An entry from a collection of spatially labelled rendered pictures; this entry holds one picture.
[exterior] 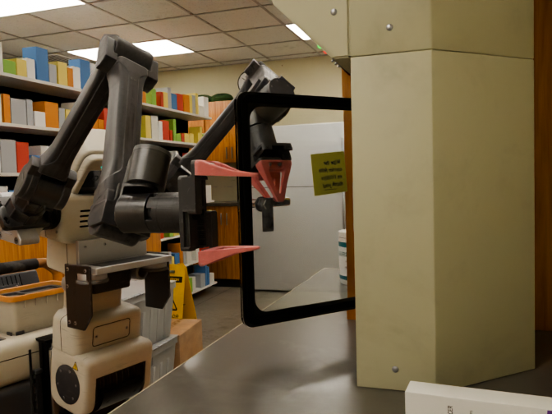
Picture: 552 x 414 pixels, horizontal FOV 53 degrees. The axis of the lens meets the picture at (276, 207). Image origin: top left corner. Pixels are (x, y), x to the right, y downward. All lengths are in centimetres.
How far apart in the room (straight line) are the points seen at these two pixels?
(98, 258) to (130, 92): 59
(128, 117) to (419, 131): 49
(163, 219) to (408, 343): 38
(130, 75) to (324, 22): 40
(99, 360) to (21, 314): 35
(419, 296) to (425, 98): 27
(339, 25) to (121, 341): 110
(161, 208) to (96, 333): 84
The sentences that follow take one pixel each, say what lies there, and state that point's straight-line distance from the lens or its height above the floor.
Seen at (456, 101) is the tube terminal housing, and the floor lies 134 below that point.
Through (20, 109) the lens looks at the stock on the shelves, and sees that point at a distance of 384.
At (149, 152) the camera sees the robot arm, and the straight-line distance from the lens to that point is 82.
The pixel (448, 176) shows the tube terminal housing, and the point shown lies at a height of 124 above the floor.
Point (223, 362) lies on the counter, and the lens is 96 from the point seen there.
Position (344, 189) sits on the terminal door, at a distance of 105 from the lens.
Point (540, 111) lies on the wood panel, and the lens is 116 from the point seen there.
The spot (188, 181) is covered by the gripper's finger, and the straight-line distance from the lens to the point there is 74.
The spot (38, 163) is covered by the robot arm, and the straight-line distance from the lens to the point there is 131.
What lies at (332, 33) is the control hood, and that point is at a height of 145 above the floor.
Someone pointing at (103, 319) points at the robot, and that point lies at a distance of 157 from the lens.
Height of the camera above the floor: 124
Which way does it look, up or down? 3 degrees down
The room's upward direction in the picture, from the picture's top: 2 degrees counter-clockwise
